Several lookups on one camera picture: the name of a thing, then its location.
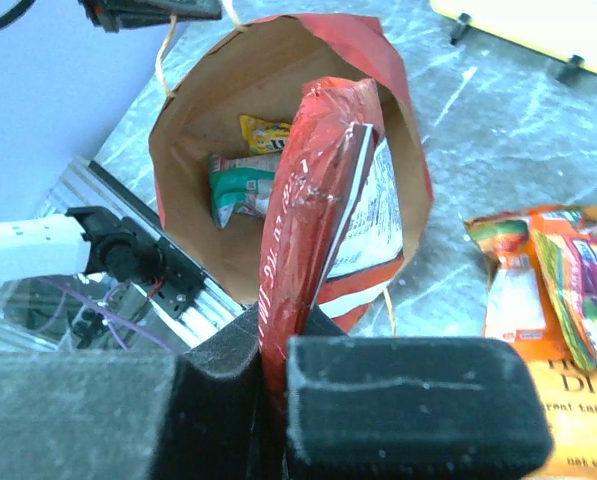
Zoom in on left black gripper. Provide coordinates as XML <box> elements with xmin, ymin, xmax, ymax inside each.
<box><xmin>79</xmin><ymin>0</ymin><xmax>222</xmax><ymax>33</ymax></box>

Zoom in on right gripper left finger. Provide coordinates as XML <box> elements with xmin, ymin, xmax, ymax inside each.
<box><xmin>0</xmin><ymin>309</ymin><xmax>259</xmax><ymax>479</ymax></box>

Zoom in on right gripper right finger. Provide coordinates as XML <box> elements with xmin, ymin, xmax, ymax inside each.
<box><xmin>282</xmin><ymin>302</ymin><xmax>554</xmax><ymax>480</ymax></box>

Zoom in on red paper bag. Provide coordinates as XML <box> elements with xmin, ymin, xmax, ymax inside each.
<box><xmin>149</xmin><ymin>13</ymin><xmax>433</xmax><ymax>331</ymax></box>

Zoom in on red doritos chips bag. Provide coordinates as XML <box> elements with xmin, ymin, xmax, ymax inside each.
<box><xmin>258</xmin><ymin>77</ymin><xmax>403</xmax><ymax>433</ymax></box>

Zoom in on green white snack pack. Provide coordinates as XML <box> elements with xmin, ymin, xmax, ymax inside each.
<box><xmin>207</xmin><ymin>153</ymin><xmax>281</xmax><ymax>229</ymax></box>

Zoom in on orange kettle chips bag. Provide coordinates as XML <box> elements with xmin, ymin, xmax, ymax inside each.
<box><xmin>530</xmin><ymin>206</ymin><xmax>597</xmax><ymax>479</ymax></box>

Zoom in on pink yellow snack bag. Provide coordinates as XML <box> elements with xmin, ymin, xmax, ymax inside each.
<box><xmin>530</xmin><ymin>212</ymin><xmax>597</xmax><ymax>370</ymax></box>

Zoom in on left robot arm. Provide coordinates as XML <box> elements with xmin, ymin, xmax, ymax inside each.
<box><xmin>0</xmin><ymin>1</ymin><xmax>233</xmax><ymax>283</ymax></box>

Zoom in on orange snack pack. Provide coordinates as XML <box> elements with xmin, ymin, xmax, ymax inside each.
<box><xmin>465</xmin><ymin>205</ymin><xmax>584</xmax><ymax>362</ymax></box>

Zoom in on yellow candy pack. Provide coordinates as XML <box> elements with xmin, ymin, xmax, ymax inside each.
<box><xmin>239</xmin><ymin>115</ymin><xmax>291</xmax><ymax>155</ymax></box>

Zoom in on small whiteboard with stand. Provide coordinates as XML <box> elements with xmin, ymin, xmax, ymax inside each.
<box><xmin>430</xmin><ymin>1</ymin><xmax>597</xmax><ymax>82</ymax></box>

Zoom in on aluminium rail frame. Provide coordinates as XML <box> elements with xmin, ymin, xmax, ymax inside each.
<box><xmin>0</xmin><ymin>161</ymin><xmax>242</xmax><ymax>352</ymax></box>

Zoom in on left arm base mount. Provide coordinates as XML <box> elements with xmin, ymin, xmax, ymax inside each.
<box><xmin>152</xmin><ymin>236</ymin><xmax>207</xmax><ymax>319</ymax></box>

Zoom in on loose wires under table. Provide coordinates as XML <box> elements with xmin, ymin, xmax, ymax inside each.
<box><xmin>27</xmin><ymin>274</ymin><xmax>174</xmax><ymax>354</ymax></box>

